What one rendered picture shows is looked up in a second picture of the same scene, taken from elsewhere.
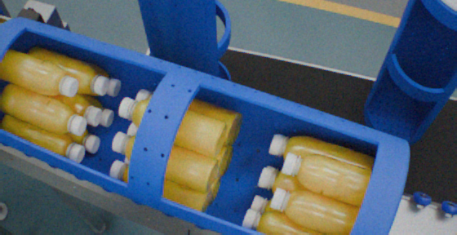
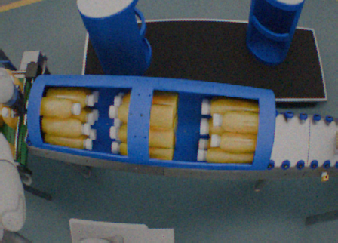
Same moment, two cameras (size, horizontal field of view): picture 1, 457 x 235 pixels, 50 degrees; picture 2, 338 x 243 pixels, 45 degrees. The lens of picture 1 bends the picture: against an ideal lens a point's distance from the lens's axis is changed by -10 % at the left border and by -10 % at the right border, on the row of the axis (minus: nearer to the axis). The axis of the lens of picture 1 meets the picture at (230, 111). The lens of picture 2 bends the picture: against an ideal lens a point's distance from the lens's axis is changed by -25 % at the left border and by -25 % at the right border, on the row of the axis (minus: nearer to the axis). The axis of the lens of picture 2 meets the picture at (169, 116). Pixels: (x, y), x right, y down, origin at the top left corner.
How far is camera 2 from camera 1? 0.72 m
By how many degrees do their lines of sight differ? 12
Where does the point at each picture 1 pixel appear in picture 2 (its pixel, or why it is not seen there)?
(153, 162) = (141, 142)
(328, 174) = (238, 121)
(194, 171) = (163, 139)
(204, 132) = (164, 115)
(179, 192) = (157, 152)
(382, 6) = not seen: outside the picture
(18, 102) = (52, 126)
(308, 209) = (231, 143)
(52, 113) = (72, 127)
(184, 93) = (146, 97)
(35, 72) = (57, 107)
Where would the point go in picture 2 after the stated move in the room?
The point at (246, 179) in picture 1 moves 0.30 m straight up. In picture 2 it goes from (190, 129) to (189, 105)
